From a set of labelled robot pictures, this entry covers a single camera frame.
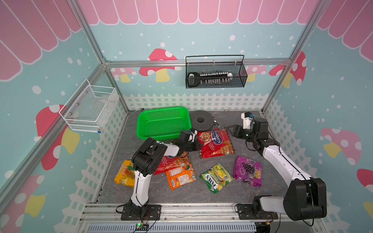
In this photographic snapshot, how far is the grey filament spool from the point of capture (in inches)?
41.1

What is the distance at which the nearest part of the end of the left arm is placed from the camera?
82 centimetres

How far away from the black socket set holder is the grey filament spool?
0.27 meters
